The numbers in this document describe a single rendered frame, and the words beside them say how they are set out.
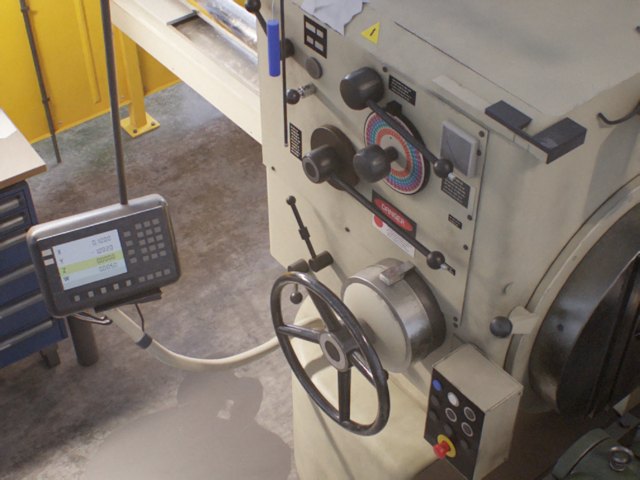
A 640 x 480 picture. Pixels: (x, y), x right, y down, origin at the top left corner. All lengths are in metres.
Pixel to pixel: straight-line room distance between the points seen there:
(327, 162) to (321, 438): 1.20
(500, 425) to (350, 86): 0.72
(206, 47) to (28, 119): 1.64
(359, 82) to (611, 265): 0.60
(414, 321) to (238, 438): 1.62
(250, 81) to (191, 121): 1.97
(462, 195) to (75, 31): 2.92
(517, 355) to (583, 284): 0.20
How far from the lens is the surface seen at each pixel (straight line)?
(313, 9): 1.98
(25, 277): 3.43
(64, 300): 2.44
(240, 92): 2.90
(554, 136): 1.63
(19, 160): 3.20
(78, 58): 4.54
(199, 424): 3.56
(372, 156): 1.83
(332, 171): 2.03
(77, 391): 3.73
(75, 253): 2.40
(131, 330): 2.62
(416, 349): 2.02
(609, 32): 1.90
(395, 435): 2.78
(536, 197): 1.75
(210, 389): 3.65
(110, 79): 2.23
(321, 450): 3.06
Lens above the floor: 2.86
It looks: 43 degrees down
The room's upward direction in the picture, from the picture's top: straight up
